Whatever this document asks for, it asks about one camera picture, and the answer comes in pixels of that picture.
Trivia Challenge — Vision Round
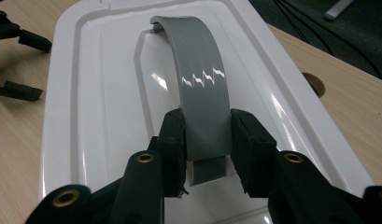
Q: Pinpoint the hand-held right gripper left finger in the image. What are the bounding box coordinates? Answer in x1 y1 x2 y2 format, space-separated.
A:
155 107 188 199

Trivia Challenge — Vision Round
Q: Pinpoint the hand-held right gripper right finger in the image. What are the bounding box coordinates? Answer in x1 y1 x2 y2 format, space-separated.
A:
230 108 278 199

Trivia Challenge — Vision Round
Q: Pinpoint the gray metal stand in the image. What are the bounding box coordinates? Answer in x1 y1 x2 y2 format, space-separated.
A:
322 0 356 21

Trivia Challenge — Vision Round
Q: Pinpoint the black floor cable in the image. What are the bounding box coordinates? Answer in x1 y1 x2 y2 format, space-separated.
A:
274 0 336 57
285 0 382 80

